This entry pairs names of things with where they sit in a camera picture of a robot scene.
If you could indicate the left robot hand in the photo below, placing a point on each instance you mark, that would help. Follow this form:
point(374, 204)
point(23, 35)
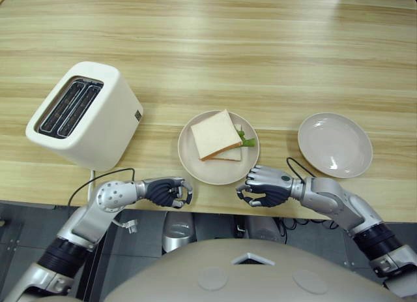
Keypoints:
point(159, 191)

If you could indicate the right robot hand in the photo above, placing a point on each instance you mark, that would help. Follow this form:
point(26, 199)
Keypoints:
point(272, 184)

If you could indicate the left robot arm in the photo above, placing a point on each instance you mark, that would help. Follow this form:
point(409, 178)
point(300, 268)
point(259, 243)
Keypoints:
point(97, 207)

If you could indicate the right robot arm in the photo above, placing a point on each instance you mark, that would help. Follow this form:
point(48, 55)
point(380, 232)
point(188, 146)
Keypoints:
point(339, 201)

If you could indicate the beige plate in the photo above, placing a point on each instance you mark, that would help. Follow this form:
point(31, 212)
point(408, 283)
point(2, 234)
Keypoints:
point(195, 165)

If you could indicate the green lettuce leaf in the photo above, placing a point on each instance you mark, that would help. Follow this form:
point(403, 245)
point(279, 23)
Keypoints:
point(248, 142)

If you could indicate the bread slice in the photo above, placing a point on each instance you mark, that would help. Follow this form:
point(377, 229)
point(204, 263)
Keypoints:
point(215, 135)
point(233, 154)

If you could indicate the pale pink plate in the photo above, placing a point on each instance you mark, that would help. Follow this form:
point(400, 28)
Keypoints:
point(335, 145)

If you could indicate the cream toaster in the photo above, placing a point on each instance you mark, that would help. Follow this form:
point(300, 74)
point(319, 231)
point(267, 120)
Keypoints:
point(107, 119)

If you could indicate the robot body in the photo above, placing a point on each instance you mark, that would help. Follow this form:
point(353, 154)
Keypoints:
point(254, 279)

